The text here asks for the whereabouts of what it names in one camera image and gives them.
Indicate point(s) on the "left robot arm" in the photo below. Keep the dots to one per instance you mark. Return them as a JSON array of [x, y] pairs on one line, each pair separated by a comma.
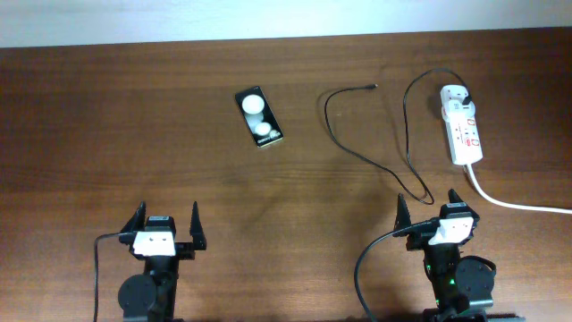
[[150, 296]]

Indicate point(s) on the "black smartphone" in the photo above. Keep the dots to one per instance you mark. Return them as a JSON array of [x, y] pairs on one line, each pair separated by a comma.
[[258, 116]]

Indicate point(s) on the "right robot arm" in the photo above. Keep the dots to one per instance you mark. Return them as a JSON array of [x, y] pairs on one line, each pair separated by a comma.
[[462, 286]]

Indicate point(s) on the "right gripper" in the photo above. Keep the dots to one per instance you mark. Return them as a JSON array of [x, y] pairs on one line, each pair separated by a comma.
[[402, 216]]

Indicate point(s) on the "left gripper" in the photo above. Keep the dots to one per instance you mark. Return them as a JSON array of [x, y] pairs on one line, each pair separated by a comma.
[[186, 249]]

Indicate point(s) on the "black usb plug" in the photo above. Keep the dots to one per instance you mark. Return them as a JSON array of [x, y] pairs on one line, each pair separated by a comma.
[[467, 100]]

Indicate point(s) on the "white power strip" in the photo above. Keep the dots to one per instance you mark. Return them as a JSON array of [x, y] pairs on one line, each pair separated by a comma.
[[460, 124]]

